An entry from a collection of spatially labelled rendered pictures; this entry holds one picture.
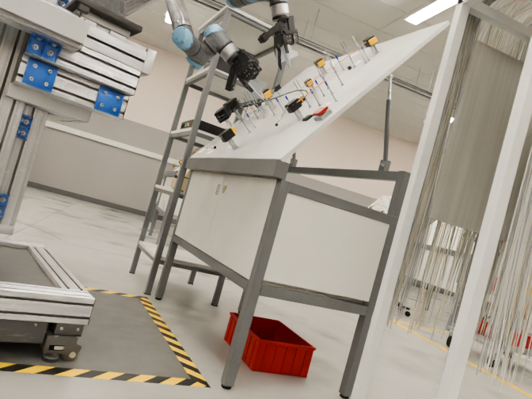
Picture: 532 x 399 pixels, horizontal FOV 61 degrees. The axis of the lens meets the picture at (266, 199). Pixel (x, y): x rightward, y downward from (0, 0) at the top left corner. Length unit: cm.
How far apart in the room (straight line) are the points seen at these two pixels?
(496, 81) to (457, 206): 41
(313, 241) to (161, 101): 788
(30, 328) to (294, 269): 92
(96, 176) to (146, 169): 93
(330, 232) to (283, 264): 24
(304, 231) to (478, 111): 73
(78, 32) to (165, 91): 796
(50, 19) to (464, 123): 127
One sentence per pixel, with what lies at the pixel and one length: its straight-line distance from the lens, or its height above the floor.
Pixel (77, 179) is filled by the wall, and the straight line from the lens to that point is 932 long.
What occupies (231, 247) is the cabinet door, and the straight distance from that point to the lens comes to 193.
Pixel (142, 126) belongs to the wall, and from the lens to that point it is 934.
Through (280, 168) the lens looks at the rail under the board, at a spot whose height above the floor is 84.
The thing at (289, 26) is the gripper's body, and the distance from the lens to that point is 201.
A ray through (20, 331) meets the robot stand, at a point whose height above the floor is 10.
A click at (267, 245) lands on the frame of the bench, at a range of 168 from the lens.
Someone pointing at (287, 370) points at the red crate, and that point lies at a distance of 213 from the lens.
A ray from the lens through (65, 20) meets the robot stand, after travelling 155.
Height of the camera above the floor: 65
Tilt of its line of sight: 2 degrees up
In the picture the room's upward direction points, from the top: 16 degrees clockwise
